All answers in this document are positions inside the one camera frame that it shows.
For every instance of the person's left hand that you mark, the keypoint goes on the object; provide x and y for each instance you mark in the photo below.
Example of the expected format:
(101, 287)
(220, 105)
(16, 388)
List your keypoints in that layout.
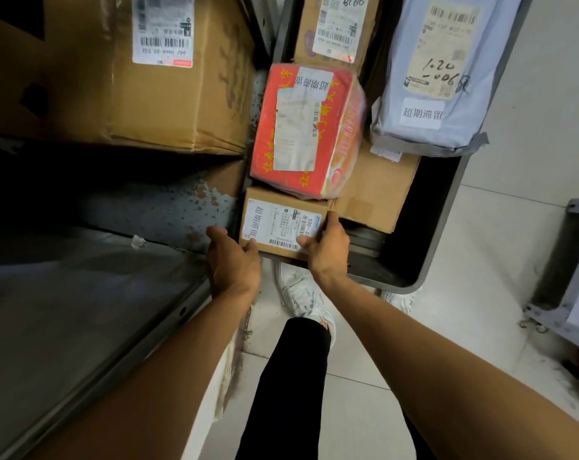
(236, 268)

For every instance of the person's right hand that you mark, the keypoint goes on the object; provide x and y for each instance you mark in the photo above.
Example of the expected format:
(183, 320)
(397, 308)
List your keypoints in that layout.
(330, 253)

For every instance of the small cardboard box white label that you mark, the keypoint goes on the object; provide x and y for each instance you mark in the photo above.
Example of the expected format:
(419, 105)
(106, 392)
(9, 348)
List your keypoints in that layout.
(275, 225)

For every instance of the plain tall brown box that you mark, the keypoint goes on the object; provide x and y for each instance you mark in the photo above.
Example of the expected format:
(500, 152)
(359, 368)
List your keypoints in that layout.
(380, 196)

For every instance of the red parcel box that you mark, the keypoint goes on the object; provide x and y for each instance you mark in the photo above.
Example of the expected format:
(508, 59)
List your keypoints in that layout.
(265, 162)

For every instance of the grey plastic mailer bag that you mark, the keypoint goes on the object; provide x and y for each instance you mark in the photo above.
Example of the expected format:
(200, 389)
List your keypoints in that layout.
(399, 67)

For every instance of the small dark taped box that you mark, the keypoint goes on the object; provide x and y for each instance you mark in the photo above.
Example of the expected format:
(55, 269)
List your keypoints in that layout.
(303, 33)

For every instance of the person's right forearm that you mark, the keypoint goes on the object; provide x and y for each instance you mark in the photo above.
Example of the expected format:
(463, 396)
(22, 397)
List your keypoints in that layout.
(438, 378)

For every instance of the person's left forearm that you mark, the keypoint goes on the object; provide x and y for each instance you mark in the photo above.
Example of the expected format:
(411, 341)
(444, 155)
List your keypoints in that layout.
(150, 392)

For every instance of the person's left leg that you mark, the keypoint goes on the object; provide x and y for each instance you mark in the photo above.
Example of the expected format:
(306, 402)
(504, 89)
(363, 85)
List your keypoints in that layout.
(289, 392)

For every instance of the person's leg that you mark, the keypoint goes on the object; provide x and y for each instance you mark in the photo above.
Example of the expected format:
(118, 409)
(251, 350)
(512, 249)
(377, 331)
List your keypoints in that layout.
(289, 392)
(416, 443)

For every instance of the grey metal shelf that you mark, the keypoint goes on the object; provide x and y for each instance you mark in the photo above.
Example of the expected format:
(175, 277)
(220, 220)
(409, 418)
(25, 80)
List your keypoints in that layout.
(78, 306)

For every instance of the person's right leg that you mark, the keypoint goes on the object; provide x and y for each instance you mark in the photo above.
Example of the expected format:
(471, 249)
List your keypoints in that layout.
(416, 443)

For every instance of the labelled cardboard box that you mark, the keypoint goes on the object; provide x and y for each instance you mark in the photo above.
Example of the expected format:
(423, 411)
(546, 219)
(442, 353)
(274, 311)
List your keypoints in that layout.
(78, 90)

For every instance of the white left shoe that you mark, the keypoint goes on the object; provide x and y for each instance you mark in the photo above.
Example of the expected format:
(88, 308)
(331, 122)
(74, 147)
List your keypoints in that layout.
(299, 292)

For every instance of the white shoe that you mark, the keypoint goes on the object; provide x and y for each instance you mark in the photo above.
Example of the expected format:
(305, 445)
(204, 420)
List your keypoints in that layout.
(299, 292)
(397, 301)

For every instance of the white right shoe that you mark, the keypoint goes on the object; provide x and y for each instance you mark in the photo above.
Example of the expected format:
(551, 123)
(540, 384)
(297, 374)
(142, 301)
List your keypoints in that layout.
(397, 301)

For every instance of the low grey metal rack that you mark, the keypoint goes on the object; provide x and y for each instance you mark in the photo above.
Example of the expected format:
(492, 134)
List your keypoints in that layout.
(562, 282)

